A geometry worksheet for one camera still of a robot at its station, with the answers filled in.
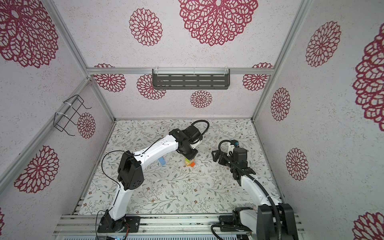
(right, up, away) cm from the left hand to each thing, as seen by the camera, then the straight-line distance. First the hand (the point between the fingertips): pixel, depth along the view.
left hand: (190, 157), depth 88 cm
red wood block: (+1, -5, +4) cm, 7 cm away
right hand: (+17, +3, -1) cm, 17 cm away
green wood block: (-2, 0, -8) cm, 8 cm away
